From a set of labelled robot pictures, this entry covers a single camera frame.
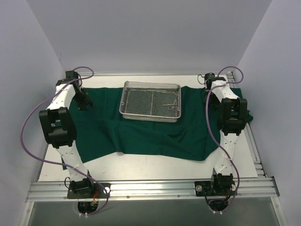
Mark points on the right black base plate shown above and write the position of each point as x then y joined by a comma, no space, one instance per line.
211,188

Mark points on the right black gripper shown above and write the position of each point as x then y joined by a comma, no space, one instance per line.
213,101

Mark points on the surgical kit tray edge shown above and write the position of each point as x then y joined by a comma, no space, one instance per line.
138,104

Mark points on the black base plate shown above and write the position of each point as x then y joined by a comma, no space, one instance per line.
211,188
87,190

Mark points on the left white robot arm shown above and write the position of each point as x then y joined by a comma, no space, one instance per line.
60,131

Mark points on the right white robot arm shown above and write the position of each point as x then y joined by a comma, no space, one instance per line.
231,120

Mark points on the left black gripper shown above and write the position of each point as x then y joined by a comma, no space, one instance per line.
83,99

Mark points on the steel surgical scissors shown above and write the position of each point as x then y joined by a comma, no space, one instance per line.
171,107

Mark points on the dark green surgical cloth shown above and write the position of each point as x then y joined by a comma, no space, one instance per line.
101,129

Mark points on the back aluminium rail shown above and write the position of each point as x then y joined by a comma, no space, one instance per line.
146,74

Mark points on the front aluminium rail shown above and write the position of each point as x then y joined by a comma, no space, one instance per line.
156,190

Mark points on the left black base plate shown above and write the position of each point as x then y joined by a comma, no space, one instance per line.
87,190

